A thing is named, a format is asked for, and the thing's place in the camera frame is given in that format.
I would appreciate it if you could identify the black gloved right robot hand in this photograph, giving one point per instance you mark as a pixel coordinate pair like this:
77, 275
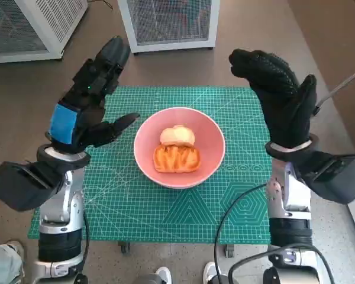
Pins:
287, 100

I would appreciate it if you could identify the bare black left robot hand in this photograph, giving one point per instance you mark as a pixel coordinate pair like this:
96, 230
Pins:
88, 112

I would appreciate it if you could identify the pink bowl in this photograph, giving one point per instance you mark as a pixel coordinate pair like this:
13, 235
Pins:
207, 130

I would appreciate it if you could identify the round toy bread bun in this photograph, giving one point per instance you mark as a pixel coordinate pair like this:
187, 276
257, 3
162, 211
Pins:
177, 136

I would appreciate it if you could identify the ridged orange toy bread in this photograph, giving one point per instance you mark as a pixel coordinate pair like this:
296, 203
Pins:
177, 159

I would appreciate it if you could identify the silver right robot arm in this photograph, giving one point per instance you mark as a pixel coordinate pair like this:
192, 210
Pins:
290, 210

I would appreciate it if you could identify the wide white mesh cabinet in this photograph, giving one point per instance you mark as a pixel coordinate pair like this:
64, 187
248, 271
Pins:
56, 17

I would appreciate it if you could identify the green cutting mat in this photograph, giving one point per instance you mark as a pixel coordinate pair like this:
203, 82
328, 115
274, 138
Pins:
154, 213

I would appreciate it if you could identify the narrow white mesh cabinet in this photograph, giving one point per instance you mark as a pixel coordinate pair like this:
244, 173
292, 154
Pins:
168, 20

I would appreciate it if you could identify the black table caster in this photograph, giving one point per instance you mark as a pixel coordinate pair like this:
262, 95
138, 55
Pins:
229, 251
124, 247

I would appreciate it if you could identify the person's leg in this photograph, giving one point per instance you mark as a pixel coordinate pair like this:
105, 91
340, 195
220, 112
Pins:
3, 263

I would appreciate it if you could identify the white shoe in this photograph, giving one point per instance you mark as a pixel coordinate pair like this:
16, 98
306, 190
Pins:
208, 273
163, 275

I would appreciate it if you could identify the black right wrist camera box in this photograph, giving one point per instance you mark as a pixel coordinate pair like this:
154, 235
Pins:
334, 177

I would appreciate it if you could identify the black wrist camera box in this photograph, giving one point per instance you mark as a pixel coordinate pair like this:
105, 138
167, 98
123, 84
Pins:
17, 186
334, 177

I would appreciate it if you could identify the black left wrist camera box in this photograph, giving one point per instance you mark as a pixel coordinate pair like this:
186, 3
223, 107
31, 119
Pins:
17, 186

